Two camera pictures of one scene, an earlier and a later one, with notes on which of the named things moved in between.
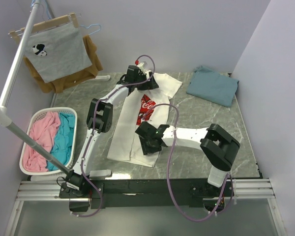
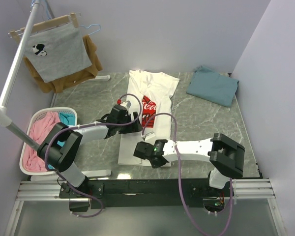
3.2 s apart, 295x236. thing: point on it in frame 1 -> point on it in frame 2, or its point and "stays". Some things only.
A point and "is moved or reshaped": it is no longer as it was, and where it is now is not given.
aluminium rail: (49, 191) stays
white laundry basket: (55, 129) stays
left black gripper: (150, 85) -> (134, 127)
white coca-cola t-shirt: (135, 107) is moved or reshaped
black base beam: (147, 193) stays
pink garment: (43, 132) stays
